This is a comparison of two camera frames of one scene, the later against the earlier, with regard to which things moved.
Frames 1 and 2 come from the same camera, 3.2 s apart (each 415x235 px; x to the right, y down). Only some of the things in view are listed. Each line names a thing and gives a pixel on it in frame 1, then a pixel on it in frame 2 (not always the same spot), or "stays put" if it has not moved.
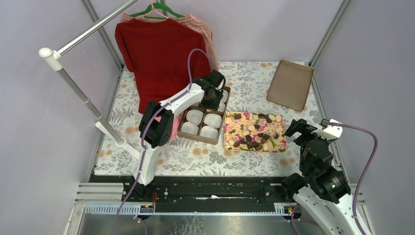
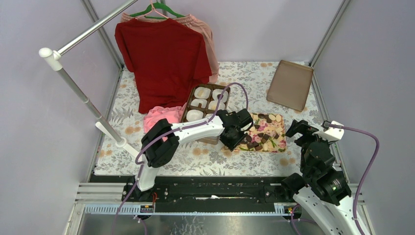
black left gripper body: [211, 102] → [232, 139]
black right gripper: [300, 126] stays put
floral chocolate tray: [255, 131] stays put
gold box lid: [290, 85] stays put
